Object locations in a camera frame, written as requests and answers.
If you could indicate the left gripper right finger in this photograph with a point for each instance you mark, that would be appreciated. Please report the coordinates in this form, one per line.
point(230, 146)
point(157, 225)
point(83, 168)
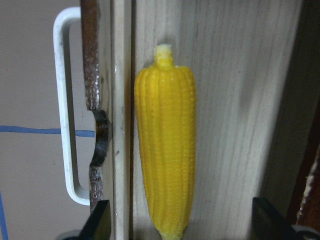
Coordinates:
point(268, 223)

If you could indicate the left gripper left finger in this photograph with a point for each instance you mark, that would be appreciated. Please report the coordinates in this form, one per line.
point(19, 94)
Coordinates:
point(98, 225)

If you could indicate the yellow toy corn cob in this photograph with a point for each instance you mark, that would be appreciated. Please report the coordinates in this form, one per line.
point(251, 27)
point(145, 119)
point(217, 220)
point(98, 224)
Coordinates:
point(165, 106)

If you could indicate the light wooden drawer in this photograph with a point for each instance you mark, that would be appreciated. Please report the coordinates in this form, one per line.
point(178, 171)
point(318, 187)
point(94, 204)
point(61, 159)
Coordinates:
point(239, 52)

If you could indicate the white drawer handle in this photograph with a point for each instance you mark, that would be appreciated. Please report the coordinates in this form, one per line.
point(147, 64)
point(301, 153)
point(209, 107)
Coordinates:
point(62, 59)

